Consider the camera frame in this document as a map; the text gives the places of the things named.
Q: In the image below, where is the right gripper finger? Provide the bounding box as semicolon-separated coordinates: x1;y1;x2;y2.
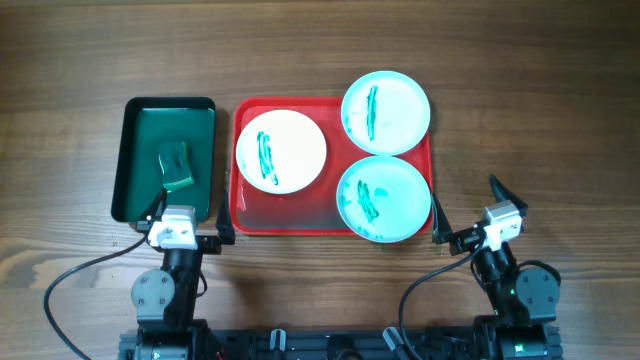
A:
431;194;453;245
489;174;528;216

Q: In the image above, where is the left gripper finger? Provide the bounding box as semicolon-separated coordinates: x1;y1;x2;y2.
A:
144;187;167;221
215;199;236;245

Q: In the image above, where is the green sponge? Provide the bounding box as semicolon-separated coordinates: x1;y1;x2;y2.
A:
158;142;195;192

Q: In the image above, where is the light blue plate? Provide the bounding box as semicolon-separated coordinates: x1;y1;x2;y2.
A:
336;156;431;244
340;70;431;156

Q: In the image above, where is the white plate with green stain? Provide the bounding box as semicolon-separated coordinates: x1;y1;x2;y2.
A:
235;110;327;195

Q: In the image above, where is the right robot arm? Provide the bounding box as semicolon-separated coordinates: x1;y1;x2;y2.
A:
424;176;563;359

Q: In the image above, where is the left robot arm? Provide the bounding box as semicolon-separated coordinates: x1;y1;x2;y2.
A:
118;189;236;359

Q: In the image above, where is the dark green rectangular tray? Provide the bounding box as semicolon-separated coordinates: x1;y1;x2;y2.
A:
111;97;216;223

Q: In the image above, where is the red plastic tray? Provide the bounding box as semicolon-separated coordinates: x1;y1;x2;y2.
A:
228;95;435;237

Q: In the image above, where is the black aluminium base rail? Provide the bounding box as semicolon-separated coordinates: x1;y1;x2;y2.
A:
118;325;564;360

